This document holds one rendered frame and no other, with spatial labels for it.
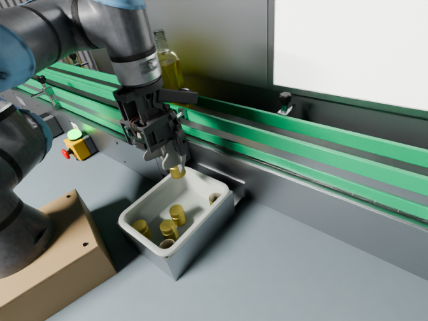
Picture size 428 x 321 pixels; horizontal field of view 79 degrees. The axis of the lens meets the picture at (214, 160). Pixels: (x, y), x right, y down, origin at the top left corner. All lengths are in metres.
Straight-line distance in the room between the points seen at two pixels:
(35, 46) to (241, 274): 0.51
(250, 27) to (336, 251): 0.54
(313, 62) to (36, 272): 0.70
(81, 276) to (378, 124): 0.71
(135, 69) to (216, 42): 0.37
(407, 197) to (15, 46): 0.59
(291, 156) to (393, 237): 0.23
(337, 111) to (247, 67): 0.25
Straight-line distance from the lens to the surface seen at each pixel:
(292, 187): 0.60
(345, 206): 0.57
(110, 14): 0.43
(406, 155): 0.59
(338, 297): 0.60
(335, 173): 0.56
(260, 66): 0.71
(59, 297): 0.66
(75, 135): 1.02
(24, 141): 0.66
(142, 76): 0.45
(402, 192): 0.55
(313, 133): 0.61
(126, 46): 0.44
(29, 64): 0.38
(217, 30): 0.76
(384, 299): 0.62
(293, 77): 0.68
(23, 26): 0.40
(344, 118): 0.71
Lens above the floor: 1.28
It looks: 38 degrees down
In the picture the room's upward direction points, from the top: 9 degrees counter-clockwise
